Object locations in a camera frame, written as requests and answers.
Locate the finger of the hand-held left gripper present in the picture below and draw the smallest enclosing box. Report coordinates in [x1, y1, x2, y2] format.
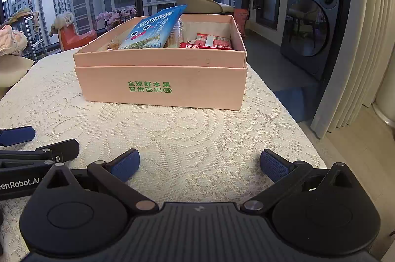
[0, 125, 36, 148]
[0, 139, 80, 164]

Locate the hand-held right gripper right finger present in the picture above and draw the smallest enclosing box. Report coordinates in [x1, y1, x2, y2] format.
[241, 149, 354, 215]

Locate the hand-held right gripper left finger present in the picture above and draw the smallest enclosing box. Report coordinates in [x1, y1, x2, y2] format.
[46, 148, 159, 215]

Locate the pink cardboard box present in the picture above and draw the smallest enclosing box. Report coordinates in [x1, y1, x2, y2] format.
[73, 14, 248, 110]

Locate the red snack packet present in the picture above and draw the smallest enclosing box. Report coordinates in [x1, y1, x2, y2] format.
[180, 42, 233, 51]

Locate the blue snack bag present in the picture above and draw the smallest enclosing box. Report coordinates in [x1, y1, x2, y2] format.
[118, 4, 188, 50]

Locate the red packet green stripe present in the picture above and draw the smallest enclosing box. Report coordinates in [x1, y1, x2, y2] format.
[194, 33, 232, 48]

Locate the beige cushion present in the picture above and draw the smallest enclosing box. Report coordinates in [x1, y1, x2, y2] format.
[0, 55, 35, 100]

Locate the blue floor mat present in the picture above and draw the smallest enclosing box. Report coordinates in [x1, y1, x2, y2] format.
[272, 86, 321, 123]

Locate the pink quilted cloth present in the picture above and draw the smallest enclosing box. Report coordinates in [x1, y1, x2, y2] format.
[0, 24, 28, 57]

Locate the metal drying rack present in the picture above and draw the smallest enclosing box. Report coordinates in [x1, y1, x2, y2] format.
[4, 7, 47, 59]

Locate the orange toy seat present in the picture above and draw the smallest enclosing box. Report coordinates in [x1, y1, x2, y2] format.
[59, 22, 99, 52]

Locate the cream plush toy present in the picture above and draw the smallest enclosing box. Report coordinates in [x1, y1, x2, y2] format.
[49, 12, 75, 37]

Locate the pink orchid plant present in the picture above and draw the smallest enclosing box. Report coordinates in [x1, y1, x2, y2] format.
[96, 7, 138, 32]

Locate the grey washing machine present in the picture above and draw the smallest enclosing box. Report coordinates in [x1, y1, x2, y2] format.
[280, 0, 345, 82]

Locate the cream curtain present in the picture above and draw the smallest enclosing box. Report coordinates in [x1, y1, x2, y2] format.
[310, 0, 395, 139]

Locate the red bag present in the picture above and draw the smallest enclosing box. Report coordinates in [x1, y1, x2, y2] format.
[233, 9, 249, 38]

